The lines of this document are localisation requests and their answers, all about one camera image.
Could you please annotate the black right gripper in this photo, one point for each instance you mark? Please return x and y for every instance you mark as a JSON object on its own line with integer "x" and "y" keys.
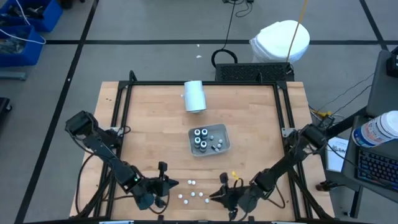
{"x": 236, "y": 199}

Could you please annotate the black electronic device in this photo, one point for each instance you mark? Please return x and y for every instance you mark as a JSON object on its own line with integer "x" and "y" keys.
{"x": 393, "y": 62}

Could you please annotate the grey metal bar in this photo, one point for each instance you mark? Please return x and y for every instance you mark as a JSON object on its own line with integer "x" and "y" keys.
{"x": 12, "y": 76}

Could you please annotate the black perforated computer case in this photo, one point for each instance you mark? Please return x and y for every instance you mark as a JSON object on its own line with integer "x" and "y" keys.
{"x": 248, "y": 73}

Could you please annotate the grey cart top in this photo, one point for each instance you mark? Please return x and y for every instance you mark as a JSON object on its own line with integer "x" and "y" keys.
{"x": 382, "y": 87}

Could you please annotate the white printed paper sheet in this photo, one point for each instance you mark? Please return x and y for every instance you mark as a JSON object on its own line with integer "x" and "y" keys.
{"x": 337, "y": 155}

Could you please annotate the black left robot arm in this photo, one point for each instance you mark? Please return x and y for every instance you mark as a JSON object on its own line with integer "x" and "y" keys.
{"x": 105, "y": 153}

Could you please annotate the small black-label dropper bottle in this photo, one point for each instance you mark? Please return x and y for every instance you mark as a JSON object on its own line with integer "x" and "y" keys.
{"x": 214, "y": 148}

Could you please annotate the blue plastic storage bin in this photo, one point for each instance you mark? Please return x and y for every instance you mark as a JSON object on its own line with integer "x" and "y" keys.
{"x": 53, "y": 15}
{"x": 28, "y": 56}

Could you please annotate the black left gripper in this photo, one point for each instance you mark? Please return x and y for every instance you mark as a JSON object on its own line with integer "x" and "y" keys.
{"x": 154, "y": 188}

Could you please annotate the dark desk caster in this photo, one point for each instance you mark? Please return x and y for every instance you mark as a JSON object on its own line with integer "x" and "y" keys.
{"x": 325, "y": 186}

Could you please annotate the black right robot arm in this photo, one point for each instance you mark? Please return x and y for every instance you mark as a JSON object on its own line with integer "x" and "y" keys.
{"x": 286, "y": 161}

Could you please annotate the white label strip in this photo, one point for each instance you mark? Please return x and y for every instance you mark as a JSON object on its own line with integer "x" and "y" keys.
{"x": 284, "y": 222}
{"x": 116, "y": 222}

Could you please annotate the black frame clamp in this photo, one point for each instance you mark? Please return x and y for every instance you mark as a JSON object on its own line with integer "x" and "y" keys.
{"x": 251, "y": 218}
{"x": 160, "y": 217}

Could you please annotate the dark grey operator desk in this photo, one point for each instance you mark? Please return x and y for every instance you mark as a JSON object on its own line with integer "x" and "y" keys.
{"x": 349, "y": 168}

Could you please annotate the large purple-capped coloring bottle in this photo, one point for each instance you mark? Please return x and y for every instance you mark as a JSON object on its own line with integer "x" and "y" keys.
{"x": 197, "y": 132}

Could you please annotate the large black-capped coloring bottle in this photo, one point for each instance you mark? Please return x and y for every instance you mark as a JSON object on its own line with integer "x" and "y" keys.
{"x": 203, "y": 144}

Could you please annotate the large green-capped coloring bottle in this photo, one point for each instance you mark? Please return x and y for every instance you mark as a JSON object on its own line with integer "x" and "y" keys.
{"x": 197, "y": 140}

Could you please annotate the white wipes canister blue label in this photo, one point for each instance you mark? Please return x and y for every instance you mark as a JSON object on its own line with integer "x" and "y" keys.
{"x": 376, "y": 129}

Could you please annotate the black backlit keyboard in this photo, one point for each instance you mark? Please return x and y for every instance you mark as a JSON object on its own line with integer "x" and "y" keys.
{"x": 379, "y": 168}

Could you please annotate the white bagged trash bin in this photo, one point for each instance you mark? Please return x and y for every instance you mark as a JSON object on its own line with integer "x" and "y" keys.
{"x": 273, "y": 40}

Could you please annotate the black aluminium rig frame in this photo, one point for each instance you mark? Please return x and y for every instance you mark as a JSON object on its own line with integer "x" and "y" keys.
{"x": 202, "y": 83}

